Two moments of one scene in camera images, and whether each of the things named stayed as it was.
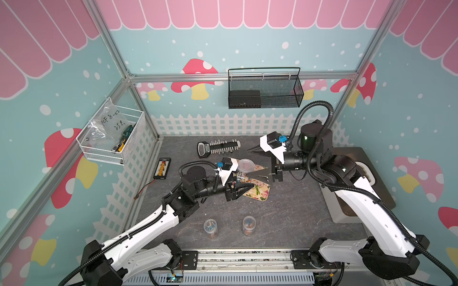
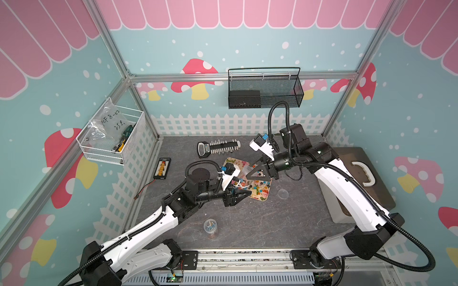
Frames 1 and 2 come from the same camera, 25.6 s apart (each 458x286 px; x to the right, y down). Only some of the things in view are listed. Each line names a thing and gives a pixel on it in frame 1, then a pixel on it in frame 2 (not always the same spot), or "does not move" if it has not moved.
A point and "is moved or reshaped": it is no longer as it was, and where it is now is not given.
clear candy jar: [248, 224] is moved or reshaped
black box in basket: [244, 99] does not move
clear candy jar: [210, 226] does not move
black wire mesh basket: [264, 87] does not move
